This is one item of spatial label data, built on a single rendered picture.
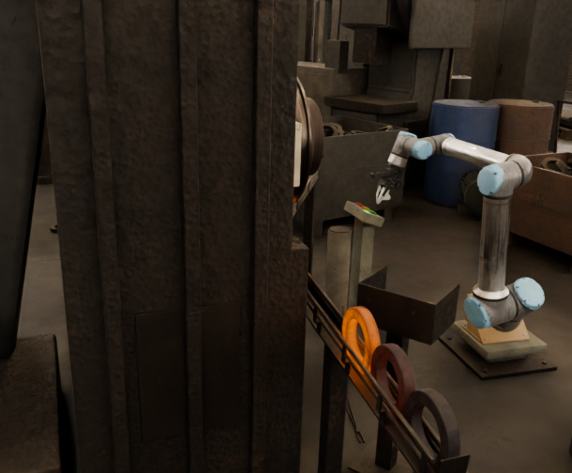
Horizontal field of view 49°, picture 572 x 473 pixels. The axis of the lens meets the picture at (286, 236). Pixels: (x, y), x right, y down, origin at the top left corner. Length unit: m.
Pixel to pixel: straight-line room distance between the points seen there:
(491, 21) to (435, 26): 1.65
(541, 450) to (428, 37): 3.90
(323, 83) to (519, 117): 1.85
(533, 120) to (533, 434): 3.65
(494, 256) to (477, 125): 2.97
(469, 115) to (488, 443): 3.47
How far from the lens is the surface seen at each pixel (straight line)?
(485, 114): 5.63
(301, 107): 2.08
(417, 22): 5.61
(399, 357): 1.58
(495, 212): 2.67
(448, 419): 1.45
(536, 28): 7.00
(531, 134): 5.93
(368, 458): 2.45
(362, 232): 3.25
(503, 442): 2.67
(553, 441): 2.75
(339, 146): 4.62
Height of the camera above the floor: 1.51
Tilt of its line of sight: 19 degrees down
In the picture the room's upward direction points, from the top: 2 degrees clockwise
